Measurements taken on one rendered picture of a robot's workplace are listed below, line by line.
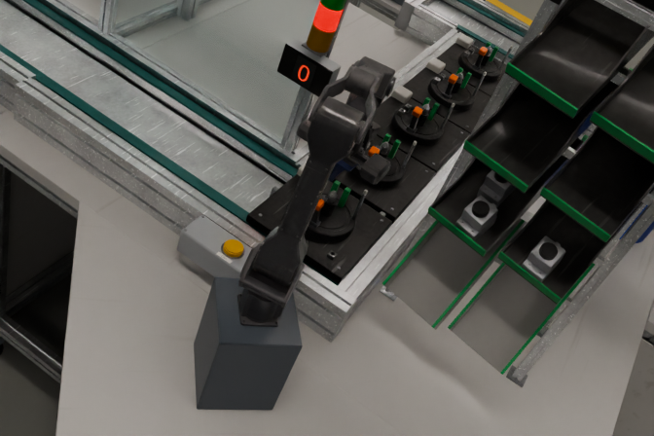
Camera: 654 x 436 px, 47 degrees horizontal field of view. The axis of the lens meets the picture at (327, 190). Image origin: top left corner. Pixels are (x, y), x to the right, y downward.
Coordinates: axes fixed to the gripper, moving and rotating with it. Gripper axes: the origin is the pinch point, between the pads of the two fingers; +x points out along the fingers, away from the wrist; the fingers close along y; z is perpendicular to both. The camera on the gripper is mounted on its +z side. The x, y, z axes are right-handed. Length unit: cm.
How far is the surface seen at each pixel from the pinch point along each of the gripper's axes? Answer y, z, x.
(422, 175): -10.0, 38.5, 18.3
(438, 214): -22.2, -2.6, -5.9
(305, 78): 18.3, 14.5, -4.1
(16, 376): 60, -20, 115
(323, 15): 19.0, 14.8, -19.2
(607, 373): -70, 27, 29
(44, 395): 49, -19, 115
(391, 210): -10.2, 20.2, 18.1
